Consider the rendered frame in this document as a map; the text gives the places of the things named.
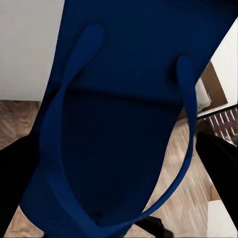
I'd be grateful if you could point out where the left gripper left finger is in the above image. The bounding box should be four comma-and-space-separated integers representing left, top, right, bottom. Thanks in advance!
0, 133, 41, 238

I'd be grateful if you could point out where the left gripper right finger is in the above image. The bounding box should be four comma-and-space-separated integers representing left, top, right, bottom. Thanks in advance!
196, 131, 238, 230

